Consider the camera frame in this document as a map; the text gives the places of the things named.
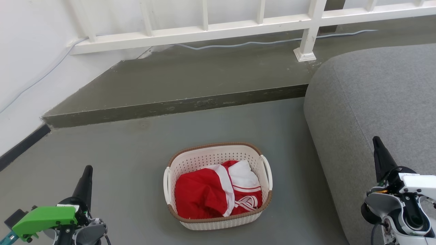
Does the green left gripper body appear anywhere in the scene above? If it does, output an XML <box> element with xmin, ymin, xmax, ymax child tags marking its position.
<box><xmin>12</xmin><ymin>197</ymin><xmax>93</xmax><ymax>245</ymax></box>

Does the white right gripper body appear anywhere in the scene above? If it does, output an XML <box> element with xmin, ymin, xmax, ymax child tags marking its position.
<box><xmin>376</xmin><ymin>166</ymin><xmax>436</xmax><ymax>205</ymax></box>

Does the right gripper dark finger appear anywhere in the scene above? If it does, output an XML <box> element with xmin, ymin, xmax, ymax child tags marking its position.
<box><xmin>372</xmin><ymin>136</ymin><xmax>398</xmax><ymax>183</ymax></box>

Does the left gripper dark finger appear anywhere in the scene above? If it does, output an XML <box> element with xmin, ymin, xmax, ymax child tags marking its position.
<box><xmin>72</xmin><ymin>165</ymin><xmax>93</xmax><ymax>209</ymax></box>

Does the white perforated laundry basket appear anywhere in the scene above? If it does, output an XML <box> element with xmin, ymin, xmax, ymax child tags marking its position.
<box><xmin>163</xmin><ymin>142</ymin><xmax>273</xmax><ymax>231</ymax></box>

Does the grey fabric sofa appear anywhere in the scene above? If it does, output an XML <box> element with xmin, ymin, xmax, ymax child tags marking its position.
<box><xmin>303</xmin><ymin>43</ymin><xmax>436</xmax><ymax>245</ymax></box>

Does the black baseboard strip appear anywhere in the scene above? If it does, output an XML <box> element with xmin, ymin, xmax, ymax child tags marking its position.
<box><xmin>0</xmin><ymin>124</ymin><xmax>51</xmax><ymax>172</ymax></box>

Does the red and white garment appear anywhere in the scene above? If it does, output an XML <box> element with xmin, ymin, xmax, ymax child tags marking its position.
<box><xmin>175</xmin><ymin>160</ymin><xmax>263</xmax><ymax>219</ymax></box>

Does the white wooden railing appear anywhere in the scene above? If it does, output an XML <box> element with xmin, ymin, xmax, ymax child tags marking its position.
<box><xmin>66</xmin><ymin>0</ymin><xmax>436</xmax><ymax>62</ymax></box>

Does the pale blue floor cable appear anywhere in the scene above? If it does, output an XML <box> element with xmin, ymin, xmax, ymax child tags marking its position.
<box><xmin>0</xmin><ymin>29</ymin><xmax>378</xmax><ymax>114</ymax></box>

